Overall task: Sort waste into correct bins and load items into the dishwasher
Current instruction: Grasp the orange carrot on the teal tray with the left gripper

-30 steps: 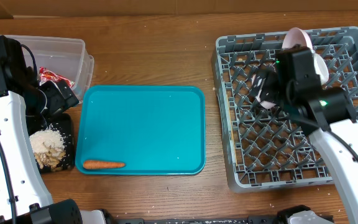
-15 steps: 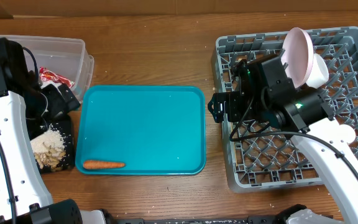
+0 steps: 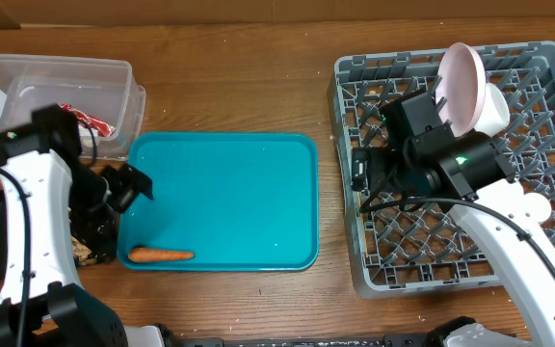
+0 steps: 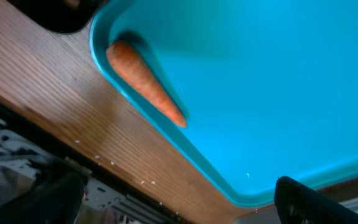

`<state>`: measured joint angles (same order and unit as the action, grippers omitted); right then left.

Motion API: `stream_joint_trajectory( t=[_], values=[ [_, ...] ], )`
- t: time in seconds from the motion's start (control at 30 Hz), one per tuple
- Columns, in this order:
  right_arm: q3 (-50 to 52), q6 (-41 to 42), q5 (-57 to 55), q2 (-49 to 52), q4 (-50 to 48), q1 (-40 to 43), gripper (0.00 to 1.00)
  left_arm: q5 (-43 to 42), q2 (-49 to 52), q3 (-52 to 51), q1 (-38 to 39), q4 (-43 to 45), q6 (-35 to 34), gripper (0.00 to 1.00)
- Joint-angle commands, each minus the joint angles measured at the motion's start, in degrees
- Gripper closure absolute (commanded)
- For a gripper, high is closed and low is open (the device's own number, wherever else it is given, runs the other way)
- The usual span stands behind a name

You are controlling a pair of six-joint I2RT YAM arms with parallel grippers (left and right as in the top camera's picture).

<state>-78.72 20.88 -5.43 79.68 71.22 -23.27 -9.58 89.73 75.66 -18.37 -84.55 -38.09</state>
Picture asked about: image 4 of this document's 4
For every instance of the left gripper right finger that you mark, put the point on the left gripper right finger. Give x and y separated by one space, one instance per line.
297 204

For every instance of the orange carrot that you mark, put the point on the orange carrot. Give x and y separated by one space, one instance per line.
129 65

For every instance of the teal serving tray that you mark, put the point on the teal serving tray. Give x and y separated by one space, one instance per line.
268 88

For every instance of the black tray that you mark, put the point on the black tray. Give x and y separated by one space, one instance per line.
60 16

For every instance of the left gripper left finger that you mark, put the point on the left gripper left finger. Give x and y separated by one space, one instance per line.
55 196

